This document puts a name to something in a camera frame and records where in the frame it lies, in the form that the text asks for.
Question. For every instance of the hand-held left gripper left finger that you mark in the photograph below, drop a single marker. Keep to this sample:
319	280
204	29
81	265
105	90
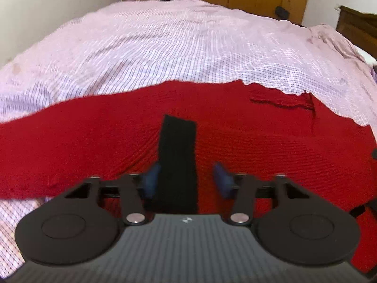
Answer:
152	181

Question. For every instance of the pink checked bedsheet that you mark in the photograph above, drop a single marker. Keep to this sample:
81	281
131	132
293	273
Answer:
165	44

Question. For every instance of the red knit garment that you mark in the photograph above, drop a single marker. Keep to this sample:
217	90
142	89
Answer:
265	141

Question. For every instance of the white pillow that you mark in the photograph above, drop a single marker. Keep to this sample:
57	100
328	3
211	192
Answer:
368	56

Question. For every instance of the black pouch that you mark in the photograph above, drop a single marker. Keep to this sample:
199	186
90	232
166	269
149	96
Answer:
282	11

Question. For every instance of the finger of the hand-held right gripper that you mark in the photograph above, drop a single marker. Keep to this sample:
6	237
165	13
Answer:
363	206
374	154

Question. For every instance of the black cloth strip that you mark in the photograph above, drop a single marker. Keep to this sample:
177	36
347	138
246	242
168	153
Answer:
177	159

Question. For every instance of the dark wooden headboard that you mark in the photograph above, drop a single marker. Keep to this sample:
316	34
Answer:
358	25

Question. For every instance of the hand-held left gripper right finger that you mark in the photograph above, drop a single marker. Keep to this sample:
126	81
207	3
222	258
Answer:
223	182

